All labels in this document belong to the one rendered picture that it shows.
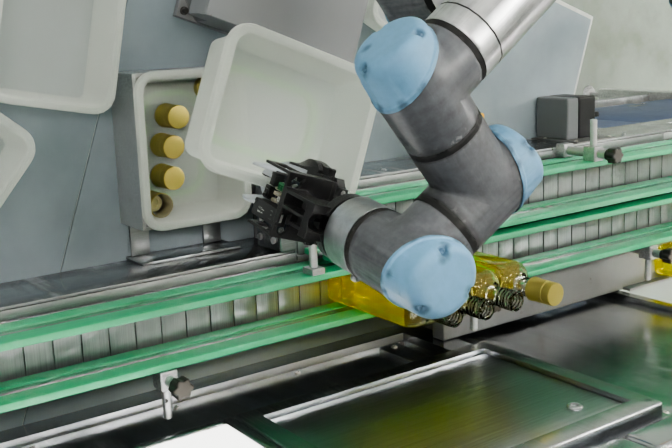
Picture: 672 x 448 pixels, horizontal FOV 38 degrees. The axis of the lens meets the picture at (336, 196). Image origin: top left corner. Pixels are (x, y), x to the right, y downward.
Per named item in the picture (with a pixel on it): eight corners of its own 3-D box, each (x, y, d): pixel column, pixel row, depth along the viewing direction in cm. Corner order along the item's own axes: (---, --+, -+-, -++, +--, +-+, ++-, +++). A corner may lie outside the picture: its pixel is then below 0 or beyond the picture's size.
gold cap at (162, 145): (148, 134, 142) (161, 136, 138) (170, 131, 144) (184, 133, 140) (150, 158, 142) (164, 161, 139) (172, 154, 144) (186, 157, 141)
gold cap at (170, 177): (149, 164, 142) (162, 167, 139) (171, 162, 144) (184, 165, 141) (150, 188, 143) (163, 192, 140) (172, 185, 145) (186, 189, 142)
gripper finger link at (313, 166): (293, 148, 111) (333, 170, 104) (304, 151, 112) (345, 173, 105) (280, 187, 112) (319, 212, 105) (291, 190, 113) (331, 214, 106)
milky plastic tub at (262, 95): (198, 18, 115) (235, 15, 108) (344, 76, 128) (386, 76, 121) (161, 161, 114) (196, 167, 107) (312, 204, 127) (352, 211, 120)
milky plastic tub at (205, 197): (120, 225, 143) (146, 234, 136) (108, 71, 139) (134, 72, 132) (225, 208, 153) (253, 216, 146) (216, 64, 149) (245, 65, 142)
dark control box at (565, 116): (534, 137, 192) (567, 140, 185) (534, 96, 190) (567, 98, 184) (562, 133, 196) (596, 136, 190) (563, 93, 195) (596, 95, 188)
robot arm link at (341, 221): (417, 214, 96) (391, 291, 97) (390, 200, 100) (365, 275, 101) (358, 201, 92) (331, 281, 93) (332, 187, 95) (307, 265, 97)
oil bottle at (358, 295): (327, 300, 151) (417, 333, 134) (326, 264, 150) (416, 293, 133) (356, 293, 154) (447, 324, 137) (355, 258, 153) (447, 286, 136)
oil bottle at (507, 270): (413, 278, 161) (507, 307, 143) (413, 245, 160) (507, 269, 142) (439, 273, 164) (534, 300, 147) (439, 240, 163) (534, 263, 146)
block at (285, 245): (253, 246, 149) (277, 254, 144) (250, 185, 148) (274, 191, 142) (273, 242, 151) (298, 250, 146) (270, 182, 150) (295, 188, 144)
